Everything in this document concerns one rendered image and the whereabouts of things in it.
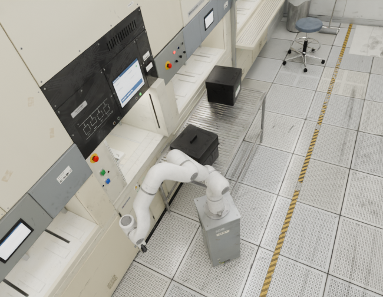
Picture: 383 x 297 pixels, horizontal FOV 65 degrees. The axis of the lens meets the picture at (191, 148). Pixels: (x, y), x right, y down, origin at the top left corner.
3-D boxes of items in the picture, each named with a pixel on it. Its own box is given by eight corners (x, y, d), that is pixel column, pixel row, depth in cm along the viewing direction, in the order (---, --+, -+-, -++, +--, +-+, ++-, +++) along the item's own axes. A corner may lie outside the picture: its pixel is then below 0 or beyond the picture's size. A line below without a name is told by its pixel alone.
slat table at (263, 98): (220, 234, 289) (215, 191, 233) (167, 213, 312) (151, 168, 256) (263, 141, 360) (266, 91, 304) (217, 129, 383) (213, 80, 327)
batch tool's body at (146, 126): (146, 253, 286) (48, 90, 141) (73, 218, 322) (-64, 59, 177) (188, 182, 334) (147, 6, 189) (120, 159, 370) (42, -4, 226)
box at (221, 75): (233, 106, 295) (233, 85, 276) (207, 102, 305) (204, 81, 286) (242, 89, 311) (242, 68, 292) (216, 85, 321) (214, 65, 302)
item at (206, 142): (200, 168, 230) (198, 157, 221) (170, 154, 244) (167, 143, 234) (220, 143, 245) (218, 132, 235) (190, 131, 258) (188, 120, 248)
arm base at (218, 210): (233, 214, 218) (233, 200, 204) (208, 223, 215) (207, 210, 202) (223, 193, 230) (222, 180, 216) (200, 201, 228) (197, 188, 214)
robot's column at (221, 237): (241, 257, 272) (241, 217, 215) (213, 269, 268) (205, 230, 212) (230, 231, 290) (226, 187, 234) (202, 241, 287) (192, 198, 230)
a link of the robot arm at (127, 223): (143, 233, 169) (135, 222, 174) (137, 222, 159) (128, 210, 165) (131, 242, 166) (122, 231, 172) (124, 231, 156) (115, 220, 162)
